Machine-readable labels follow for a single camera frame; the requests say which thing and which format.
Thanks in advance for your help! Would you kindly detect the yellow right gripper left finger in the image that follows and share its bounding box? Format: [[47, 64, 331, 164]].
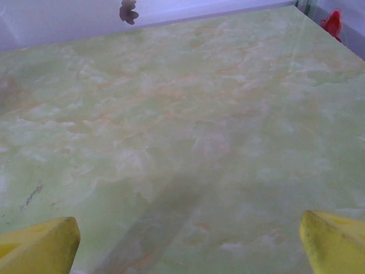
[[0, 216, 81, 274]]

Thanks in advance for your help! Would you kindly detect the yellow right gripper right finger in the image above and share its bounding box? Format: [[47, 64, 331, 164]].
[[299, 209, 365, 274]]

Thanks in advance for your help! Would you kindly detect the aluminium frame post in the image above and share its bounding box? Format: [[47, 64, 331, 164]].
[[295, 0, 317, 18]]

